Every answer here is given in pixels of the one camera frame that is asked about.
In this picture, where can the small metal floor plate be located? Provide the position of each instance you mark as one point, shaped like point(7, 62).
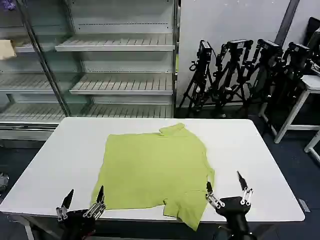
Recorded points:
point(304, 205)

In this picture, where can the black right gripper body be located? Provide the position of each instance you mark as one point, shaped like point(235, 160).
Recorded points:
point(233, 212)

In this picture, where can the glass-fronted metal shelf cabinet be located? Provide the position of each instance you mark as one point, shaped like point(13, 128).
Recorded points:
point(37, 82)

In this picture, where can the black tripod with camera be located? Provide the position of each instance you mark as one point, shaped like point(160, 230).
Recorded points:
point(293, 72)
point(265, 72)
point(233, 72)
point(202, 75)

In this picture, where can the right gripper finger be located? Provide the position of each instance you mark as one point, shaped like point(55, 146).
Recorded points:
point(211, 195)
point(245, 193)

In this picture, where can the black monitor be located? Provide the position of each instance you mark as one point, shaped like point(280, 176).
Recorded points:
point(315, 35)

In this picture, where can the beige cardboard box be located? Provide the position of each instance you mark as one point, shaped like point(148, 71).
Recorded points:
point(7, 50)

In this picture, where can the grey slanted wall pipe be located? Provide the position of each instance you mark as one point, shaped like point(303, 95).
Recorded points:
point(287, 22)

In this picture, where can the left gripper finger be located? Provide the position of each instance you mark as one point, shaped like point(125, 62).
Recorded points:
point(65, 202)
point(100, 197)

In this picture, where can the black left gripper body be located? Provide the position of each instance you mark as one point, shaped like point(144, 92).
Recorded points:
point(77, 225)

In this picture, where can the small white side table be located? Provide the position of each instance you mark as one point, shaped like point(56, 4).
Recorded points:
point(311, 82)

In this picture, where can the white table leg frame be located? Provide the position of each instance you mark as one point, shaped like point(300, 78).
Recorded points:
point(315, 143)

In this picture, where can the grey bundle on floor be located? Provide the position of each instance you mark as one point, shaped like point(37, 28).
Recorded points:
point(3, 183)

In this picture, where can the open grey shelf cabinet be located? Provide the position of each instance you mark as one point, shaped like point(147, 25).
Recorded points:
point(120, 82)

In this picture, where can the purple packet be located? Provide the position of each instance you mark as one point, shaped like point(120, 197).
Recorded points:
point(8, 4)

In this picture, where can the grey work table leg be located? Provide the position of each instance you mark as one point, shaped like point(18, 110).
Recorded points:
point(28, 230)

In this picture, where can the lime green t-shirt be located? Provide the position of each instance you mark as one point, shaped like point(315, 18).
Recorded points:
point(155, 170)

